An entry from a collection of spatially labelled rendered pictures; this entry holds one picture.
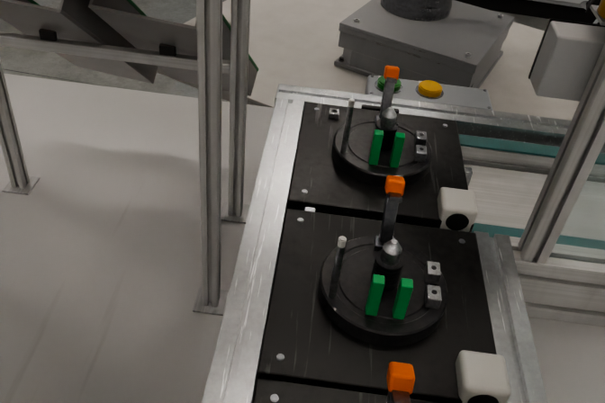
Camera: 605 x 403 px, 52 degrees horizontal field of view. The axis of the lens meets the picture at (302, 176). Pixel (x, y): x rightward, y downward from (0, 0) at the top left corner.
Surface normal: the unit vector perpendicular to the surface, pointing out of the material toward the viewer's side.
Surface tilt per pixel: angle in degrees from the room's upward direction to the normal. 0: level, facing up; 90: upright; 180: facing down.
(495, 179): 0
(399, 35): 1
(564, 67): 90
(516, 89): 0
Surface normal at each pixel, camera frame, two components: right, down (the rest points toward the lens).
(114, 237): 0.09, -0.77
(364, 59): -0.49, 0.51
